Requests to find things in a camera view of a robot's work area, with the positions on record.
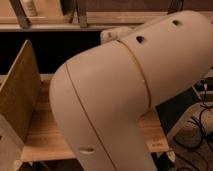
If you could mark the white bottle on shelf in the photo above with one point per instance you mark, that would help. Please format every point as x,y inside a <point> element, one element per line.
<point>30,7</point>

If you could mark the wooden shelf with metal legs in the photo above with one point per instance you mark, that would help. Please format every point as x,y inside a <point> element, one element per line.
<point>95,13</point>

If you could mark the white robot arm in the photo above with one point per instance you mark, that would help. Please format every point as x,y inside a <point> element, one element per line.
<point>98,96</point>

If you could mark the left wooden side panel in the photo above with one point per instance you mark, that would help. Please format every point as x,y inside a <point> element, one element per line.
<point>19,91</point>

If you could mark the right dark side panel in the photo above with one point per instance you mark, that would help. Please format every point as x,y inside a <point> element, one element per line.
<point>174,113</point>

